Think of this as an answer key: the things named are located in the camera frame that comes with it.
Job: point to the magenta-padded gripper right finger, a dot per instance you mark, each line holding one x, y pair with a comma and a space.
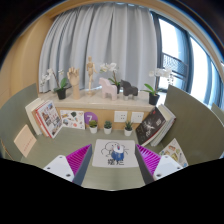
148, 160

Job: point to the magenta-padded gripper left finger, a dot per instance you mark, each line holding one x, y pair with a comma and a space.
78, 160

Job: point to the blue and white computer mouse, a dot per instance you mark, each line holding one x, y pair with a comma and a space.
117, 156

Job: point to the white cartoon print mouse pad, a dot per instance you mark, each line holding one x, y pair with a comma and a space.
100, 156

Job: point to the colourful illustrated card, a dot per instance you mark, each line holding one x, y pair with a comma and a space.
173, 153

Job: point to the black cover book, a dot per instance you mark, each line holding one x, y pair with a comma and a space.
150, 126

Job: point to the small succulent in white pot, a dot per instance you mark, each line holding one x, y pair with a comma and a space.
128, 132
107, 130
93, 130

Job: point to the illustrated sticker sheet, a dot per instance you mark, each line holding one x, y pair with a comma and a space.
72, 119

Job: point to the purple round number sign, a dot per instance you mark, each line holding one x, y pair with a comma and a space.
90, 116

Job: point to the brown book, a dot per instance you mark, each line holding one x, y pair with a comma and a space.
37, 121

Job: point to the beige card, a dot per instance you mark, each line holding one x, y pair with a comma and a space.
25, 141

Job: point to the beige window ledge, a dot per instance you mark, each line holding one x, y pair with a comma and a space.
100, 104

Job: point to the white orchid in black pot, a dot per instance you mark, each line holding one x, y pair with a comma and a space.
153, 99
110, 66
61, 94

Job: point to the black horse figure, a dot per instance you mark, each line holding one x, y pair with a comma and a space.
129, 89

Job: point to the pink horse figure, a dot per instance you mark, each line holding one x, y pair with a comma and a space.
108, 88

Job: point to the wooden hand model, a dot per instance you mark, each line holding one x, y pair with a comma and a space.
74, 80

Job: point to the wooden mannequin figure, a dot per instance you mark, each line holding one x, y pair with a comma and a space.
90, 70

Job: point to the grey curtain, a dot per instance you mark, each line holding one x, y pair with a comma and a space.
100, 33

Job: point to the white wall socket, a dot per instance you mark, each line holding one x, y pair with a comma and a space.
120, 116
137, 117

